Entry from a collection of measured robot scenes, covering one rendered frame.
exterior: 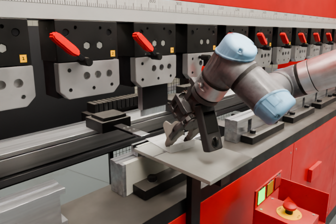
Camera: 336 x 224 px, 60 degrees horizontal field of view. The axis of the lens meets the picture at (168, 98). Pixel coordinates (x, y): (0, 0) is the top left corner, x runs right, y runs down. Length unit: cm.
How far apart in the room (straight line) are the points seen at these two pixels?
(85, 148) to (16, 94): 48
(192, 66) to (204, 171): 34
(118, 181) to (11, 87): 39
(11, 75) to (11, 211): 27
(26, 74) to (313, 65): 58
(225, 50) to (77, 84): 32
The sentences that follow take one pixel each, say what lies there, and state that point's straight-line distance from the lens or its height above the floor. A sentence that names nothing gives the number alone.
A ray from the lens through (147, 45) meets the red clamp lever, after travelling 72.
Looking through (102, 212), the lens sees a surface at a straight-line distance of 80.
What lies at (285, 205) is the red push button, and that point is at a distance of 100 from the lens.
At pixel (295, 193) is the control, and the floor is 77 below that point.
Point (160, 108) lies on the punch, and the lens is 88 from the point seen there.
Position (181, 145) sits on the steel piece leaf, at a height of 101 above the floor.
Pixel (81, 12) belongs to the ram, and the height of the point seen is 136.
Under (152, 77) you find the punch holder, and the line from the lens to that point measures 78.
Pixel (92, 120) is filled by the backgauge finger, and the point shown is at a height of 102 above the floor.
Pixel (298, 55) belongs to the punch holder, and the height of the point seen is 120.
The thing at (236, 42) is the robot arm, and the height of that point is 130.
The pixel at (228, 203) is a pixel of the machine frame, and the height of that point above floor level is 76.
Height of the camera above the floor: 131
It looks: 13 degrees down
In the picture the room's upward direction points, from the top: straight up
